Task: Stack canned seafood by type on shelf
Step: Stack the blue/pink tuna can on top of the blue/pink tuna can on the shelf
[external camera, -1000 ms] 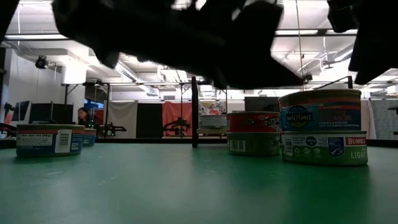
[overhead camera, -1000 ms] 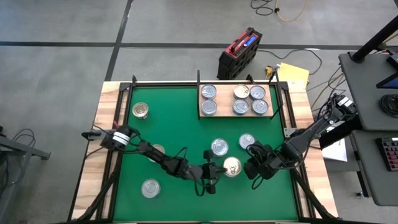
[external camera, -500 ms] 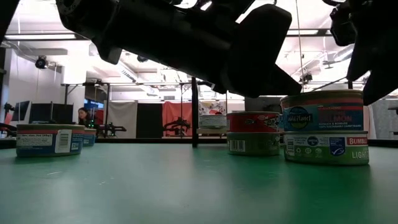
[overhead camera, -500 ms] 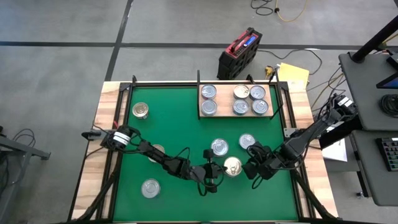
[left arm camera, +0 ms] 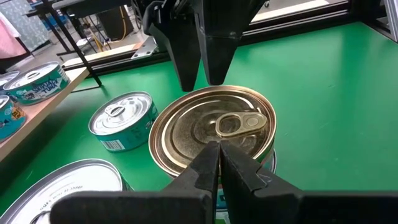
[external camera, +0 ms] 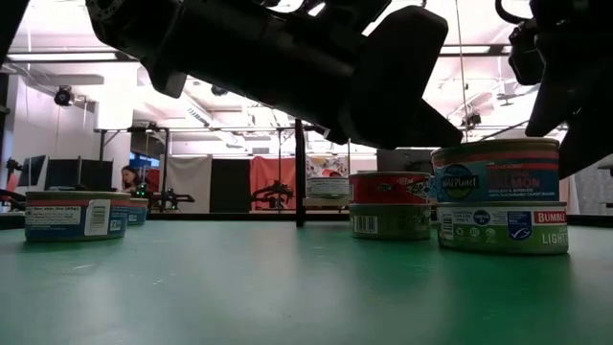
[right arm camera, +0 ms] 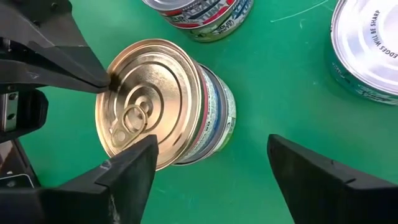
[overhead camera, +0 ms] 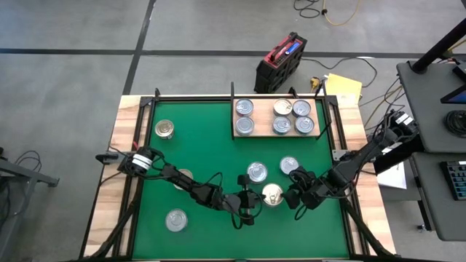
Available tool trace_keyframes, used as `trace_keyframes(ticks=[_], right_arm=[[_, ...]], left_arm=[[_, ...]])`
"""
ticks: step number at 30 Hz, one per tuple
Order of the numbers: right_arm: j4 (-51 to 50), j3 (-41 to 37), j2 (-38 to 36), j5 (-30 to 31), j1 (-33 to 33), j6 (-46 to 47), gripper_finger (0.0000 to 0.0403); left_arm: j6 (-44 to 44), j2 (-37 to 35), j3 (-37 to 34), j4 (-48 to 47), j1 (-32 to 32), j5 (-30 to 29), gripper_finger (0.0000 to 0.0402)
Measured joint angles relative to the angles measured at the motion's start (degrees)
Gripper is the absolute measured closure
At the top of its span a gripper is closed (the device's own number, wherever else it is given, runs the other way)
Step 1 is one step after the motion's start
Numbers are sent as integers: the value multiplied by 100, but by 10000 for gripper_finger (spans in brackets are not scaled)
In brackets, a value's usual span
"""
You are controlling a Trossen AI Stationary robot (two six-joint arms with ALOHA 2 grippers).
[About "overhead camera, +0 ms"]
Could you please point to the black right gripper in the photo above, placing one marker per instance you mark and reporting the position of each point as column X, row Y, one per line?
column 309, row 189

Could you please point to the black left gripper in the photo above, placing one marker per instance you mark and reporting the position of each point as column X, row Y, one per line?
column 244, row 202

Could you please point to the blue Wild Planet can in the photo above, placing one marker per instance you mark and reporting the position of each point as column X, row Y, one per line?
column 273, row 194

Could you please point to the teal tuna can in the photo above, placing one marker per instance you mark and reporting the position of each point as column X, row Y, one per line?
column 288, row 163

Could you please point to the silver lid tuna can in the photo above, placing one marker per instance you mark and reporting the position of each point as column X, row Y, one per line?
column 304, row 124

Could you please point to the blue yellow tuna can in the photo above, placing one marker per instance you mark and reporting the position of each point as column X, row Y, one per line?
column 282, row 124

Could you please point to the blue red tuna can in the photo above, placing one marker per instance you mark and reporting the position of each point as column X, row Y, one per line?
column 164, row 129
column 188, row 172

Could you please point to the blue albacore tuna can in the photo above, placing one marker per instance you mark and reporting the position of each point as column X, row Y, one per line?
column 301, row 108

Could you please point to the large silver lid can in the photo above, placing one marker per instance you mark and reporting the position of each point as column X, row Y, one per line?
column 176, row 220

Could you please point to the blue can gold lid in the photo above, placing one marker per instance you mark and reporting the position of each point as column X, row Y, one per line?
column 283, row 107

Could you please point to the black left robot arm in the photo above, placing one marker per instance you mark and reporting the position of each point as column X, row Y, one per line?
column 196, row 191

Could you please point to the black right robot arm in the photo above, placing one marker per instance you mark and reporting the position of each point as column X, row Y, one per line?
column 364, row 156

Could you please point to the wooden shelf board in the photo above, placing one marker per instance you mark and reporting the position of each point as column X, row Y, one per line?
column 264, row 120

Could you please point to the green table mat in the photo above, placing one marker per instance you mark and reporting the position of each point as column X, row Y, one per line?
column 218, row 240

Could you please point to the white paper sheet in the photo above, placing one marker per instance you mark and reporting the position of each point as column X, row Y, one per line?
column 395, row 180

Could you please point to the yellow black plug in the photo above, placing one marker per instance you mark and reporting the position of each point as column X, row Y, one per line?
column 315, row 83

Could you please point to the yellow paper pad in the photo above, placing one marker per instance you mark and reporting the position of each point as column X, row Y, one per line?
column 342, row 86

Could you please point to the black desk leg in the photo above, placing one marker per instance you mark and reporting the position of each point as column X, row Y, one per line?
column 422, row 203

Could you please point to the red black tool case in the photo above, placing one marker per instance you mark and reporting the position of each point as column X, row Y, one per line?
column 278, row 69

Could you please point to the grey desk with keyboard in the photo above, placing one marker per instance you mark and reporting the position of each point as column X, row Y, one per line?
column 437, row 214

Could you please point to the black backlit keyboard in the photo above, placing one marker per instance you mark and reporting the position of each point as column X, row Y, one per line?
column 457, row 180

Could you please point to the tablet with blue screen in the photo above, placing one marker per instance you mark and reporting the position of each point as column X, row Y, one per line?
column 458, row 96

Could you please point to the black slanted pole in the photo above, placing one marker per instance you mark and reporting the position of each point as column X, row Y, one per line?
column 437, row 49

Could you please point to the black desk device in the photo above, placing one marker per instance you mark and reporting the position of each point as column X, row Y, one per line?
column 461, row 71

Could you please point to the grey metal stand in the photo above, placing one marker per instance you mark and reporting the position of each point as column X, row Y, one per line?
column 29, row 174

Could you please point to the white metal bracket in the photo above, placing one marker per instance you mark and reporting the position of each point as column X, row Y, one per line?
column 338, row 154

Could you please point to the black table frame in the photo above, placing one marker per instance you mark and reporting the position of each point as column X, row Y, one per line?
column 182, row 99

